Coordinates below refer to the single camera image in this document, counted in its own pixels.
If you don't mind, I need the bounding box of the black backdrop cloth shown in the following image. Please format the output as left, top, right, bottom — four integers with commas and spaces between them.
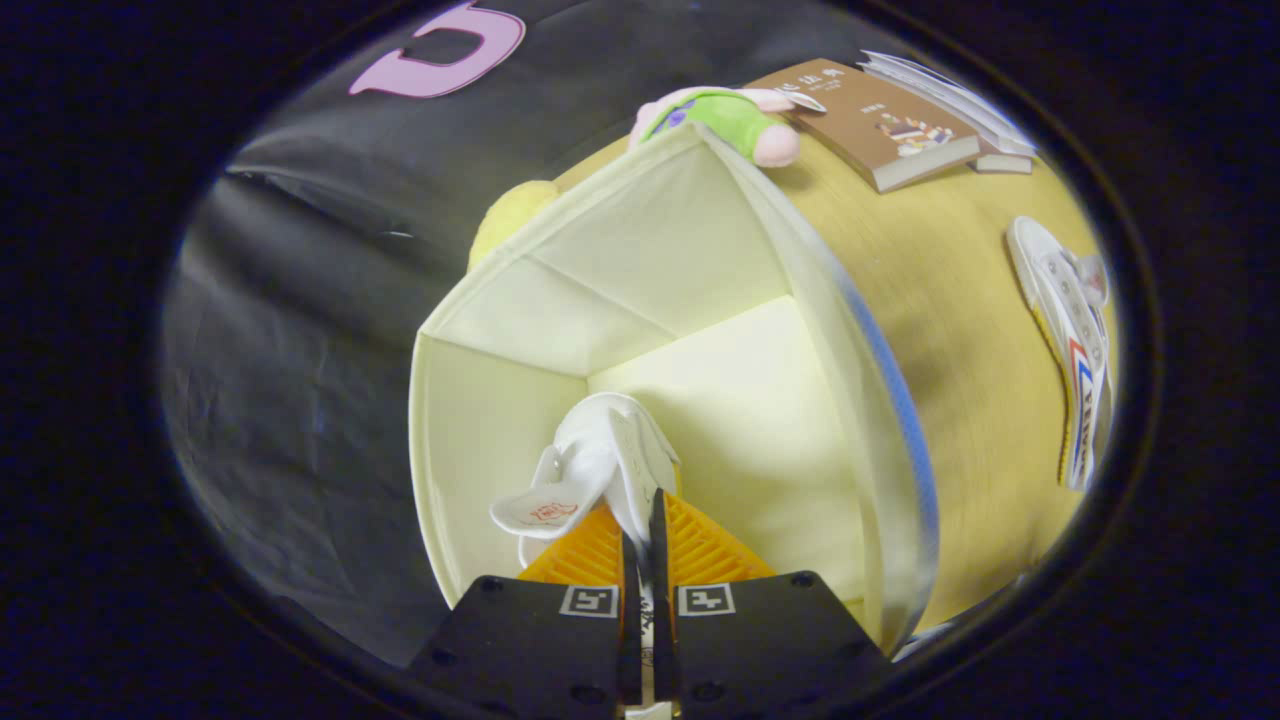
160, 0, 901, 666

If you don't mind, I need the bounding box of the beige fabric storage box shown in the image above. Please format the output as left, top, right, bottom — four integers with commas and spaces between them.
408, 122, 941, 656

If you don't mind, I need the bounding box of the green and pink plush toy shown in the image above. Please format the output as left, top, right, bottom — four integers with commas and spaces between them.
628, 85, 826, 169

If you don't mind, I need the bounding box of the white book with patterned cover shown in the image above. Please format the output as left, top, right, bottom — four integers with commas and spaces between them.
880, 65, 1041, 159

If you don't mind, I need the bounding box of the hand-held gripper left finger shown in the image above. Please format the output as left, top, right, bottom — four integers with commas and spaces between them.
405, 508, 643, 706

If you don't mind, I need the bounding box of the white canvas shoe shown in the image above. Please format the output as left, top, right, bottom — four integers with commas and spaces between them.
1005, 215, 1113, 491
488, 392, 683, 571

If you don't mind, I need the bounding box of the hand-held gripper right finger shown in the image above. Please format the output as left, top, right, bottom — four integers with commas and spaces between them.
650, 488, 891, 716

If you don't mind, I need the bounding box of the light brown book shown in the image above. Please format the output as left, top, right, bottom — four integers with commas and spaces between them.
745, 58, 983, 194

